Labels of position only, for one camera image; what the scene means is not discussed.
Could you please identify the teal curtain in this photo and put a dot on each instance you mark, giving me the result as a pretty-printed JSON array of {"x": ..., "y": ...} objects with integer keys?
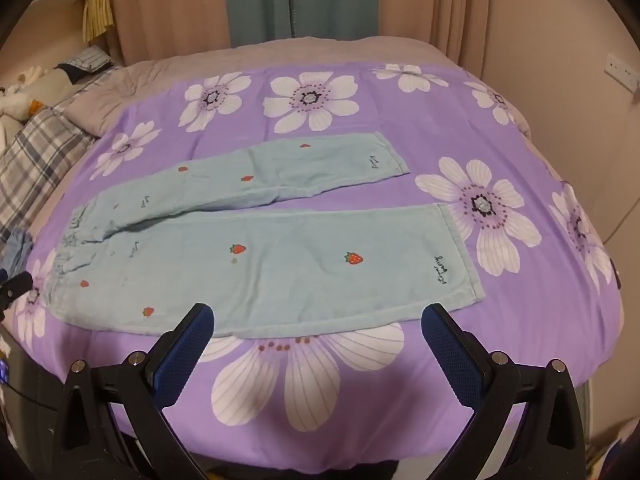
[{"x": 300, "y": 0}]

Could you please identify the purple floral blanket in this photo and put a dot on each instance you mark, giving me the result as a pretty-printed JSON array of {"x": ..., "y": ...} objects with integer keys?
[{"x": 350, "y": 110}]

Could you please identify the plaid blanket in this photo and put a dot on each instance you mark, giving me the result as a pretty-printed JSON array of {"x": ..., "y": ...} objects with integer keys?
[{"x": 40, "y": 150}]

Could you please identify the white wall socket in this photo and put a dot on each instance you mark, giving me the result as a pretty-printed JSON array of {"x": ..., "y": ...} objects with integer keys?
[{"x": 621, "y": 70}]

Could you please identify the white shelf cabinet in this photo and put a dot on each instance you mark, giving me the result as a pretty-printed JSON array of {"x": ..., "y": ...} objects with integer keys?
[{"x": 60, "y": 10}]

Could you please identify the blue denim cloth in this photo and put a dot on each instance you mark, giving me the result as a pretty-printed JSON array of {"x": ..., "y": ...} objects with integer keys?
[{"x": 15, "y": 250}]

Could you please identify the white plush toy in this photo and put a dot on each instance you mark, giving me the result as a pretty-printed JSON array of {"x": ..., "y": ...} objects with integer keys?
[{"x": 10, "y": 105}]

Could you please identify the yellow hanging tassels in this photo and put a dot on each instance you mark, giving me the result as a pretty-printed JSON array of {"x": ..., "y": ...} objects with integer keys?
[{"x": 97, "y": 15}]

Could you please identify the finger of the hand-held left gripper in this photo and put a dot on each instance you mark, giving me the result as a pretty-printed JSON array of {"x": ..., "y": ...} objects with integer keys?
[{"x": 17, "y": 287}]

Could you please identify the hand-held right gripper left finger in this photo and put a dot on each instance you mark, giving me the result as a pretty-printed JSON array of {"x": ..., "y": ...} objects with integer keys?
[{"x": 182, "y": 355}]

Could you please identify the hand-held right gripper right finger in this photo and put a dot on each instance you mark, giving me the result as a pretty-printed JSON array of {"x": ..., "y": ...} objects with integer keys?
[{"x": 450, "y": 360}]

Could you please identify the blue striped pillow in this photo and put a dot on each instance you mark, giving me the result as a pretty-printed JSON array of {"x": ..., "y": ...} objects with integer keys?
[{"x": 87, "y": 60}]

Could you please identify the pink curtain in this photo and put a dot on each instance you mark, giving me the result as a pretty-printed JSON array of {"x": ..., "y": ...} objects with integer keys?
[
  {"x": 440, "y": 0},
  {"x": 170, "y": 5}
]

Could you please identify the light blue strawberry pants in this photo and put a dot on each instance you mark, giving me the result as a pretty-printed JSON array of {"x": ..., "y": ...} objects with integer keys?
[{"x": 300, "y": 260}]

